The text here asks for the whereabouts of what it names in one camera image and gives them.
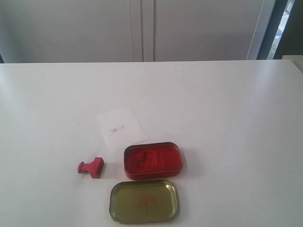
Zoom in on red ink pad tin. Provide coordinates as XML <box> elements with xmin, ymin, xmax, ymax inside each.
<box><xmin>124</xmin><ymin>142</ymin><xmax>182</xmax><ymax>180</ymax></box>

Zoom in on red rubber stamp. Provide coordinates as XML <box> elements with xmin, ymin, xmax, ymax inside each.
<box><xmin>77</xmin><ymin>157</ymin><xmax>105</xmax><ymax>179</ymax></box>

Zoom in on white paper sheet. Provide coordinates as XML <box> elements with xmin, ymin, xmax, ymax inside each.
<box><xmin>97</xmin><ymin>107</ymin><xmax>148</xmax><ymax>151</ymax></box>

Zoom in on gold tin lid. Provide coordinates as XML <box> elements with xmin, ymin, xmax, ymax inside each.
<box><xmin>109</xmin><ymin>179</ymin><xmax>178</xmax><ymax>224</ymax></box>

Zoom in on white cabinet doors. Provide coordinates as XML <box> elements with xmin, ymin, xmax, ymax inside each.
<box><xmin>0</xmin><ymin>0</ymin><xmax>276</xmax><ymax>63</ymax></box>

